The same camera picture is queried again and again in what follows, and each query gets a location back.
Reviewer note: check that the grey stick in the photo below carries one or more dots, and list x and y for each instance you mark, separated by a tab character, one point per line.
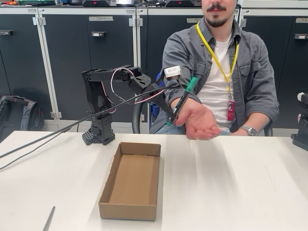
49	220

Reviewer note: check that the person's bearded head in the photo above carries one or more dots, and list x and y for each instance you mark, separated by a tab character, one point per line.
216	16

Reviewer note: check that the person's left hand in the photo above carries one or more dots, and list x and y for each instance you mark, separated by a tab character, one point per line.
236	132

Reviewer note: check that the black case red triangle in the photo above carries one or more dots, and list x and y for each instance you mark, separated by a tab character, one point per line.
183	3
98	3

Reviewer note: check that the man in grey shirt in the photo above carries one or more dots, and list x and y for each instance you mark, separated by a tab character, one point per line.
183	55

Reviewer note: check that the person's right forearm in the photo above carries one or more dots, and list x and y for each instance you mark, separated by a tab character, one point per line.
192	101

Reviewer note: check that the blue jeans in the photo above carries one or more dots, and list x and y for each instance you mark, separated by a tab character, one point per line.
166	128

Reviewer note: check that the brown cardboard box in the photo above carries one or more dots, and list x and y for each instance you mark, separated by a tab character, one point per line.
127	213

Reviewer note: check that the white t-shirt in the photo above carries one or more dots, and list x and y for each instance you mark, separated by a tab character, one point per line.
216	96

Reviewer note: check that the white camera box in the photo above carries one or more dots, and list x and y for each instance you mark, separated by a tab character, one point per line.
172	72

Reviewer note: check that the silver device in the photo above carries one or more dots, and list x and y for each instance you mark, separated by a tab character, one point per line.
125	3

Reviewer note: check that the person's right hand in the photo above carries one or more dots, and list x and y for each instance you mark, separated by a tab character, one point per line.
199	122

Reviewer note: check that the green crate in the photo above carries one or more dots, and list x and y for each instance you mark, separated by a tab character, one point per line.
36	2

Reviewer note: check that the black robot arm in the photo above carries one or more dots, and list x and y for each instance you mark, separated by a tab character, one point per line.
96	96

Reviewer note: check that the person's left forearm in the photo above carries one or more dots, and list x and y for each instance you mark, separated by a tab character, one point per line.
260	128

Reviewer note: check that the pink id badge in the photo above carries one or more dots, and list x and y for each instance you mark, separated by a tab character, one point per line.
231	111

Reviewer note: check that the dark grey backpack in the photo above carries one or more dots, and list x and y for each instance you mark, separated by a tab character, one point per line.
14	115

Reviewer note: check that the grey cabinet hinge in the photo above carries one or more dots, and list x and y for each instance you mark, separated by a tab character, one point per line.
243	22
39	21
136	22
55	115

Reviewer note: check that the red orange tool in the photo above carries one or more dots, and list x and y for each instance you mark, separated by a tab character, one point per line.
8	3

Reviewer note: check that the idle black robot arm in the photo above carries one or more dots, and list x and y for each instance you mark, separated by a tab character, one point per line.
300	142

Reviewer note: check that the grey tape label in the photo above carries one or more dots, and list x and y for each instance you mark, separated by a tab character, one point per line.
302	20
101	18
193	20

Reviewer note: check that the silver wristwatch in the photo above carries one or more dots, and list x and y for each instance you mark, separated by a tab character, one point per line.
252	132

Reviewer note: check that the green black marker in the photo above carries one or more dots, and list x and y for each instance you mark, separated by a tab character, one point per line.
191	84

